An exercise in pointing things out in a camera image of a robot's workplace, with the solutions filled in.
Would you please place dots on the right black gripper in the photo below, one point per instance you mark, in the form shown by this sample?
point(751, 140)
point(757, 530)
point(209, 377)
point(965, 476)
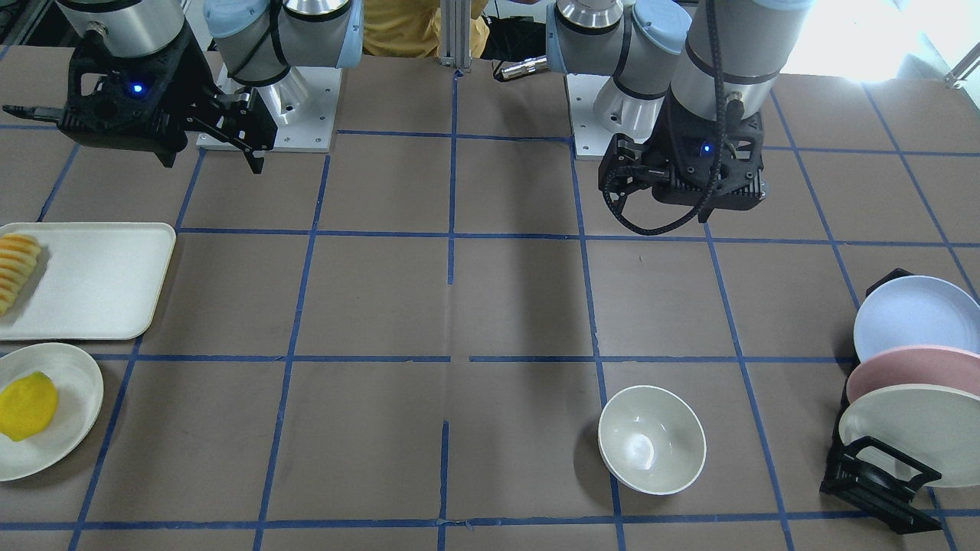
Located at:
point(196, 83)

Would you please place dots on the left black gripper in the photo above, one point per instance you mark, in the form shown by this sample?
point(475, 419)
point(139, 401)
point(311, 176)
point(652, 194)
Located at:
point(657, 150)

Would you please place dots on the cream ceramic bowl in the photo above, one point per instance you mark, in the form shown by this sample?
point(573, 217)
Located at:
point(651, 440)

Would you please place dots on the yellow lemon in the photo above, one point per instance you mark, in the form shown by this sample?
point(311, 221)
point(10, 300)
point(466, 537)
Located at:
point(28, 406)

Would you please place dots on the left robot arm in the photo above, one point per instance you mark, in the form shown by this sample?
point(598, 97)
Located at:
point(684, 92)

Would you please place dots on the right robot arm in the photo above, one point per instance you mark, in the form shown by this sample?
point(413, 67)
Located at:
point(250, 35)

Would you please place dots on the silver flashlight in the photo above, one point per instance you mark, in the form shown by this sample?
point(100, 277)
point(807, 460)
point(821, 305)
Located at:
point(522, 69)

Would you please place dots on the person in yellow shirt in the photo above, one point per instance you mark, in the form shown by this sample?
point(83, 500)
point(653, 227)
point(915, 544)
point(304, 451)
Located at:
point(402, 29)

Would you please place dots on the cream rectangular tray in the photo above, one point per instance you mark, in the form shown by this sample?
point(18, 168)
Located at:
point(95, 281)

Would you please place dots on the sliced yellow fruit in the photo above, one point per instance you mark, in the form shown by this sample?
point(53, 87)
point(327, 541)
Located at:
point(19, 259)

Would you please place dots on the blue plate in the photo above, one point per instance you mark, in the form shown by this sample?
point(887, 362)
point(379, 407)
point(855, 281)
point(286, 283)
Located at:
point(916, 310)

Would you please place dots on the cream round plate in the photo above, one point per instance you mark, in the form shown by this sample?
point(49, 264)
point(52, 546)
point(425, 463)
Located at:
point(80, 384)

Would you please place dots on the pink plate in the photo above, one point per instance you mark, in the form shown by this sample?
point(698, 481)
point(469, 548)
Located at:
point(915, 364)

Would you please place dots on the cream plate in rack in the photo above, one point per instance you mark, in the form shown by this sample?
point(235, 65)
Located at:
point(933, 424)

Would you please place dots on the black dish rack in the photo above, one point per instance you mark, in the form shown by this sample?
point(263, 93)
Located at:
point(880, 480)

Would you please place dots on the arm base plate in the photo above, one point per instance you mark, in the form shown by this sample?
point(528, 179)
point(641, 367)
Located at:
point(300, 101)
point(593, 130)

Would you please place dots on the aluminium frame post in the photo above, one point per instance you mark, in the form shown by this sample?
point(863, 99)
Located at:
point(454, 48)

